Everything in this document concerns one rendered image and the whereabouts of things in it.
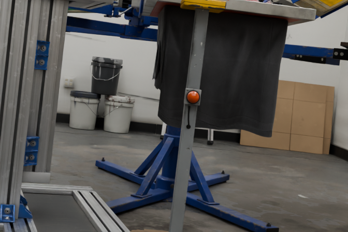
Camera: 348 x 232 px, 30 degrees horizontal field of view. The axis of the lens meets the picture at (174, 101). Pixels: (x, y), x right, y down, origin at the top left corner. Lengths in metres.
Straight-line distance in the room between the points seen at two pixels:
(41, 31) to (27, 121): 0.28
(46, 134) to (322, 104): 5.40
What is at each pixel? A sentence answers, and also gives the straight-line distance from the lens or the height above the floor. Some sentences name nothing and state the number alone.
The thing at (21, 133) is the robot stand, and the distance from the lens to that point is 1.98.
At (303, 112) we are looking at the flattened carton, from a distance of 7.13.
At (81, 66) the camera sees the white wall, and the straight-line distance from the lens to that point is 6.95.
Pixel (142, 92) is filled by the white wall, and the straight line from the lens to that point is 6.95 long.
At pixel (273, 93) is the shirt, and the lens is 2.36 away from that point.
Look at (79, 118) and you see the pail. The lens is 6.61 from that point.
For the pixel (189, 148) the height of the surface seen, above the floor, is 0.49.
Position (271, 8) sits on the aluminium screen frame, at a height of 0.97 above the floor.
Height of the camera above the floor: 0.73
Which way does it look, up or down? 3 degrees down
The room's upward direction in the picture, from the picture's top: 7 degrees clockwise
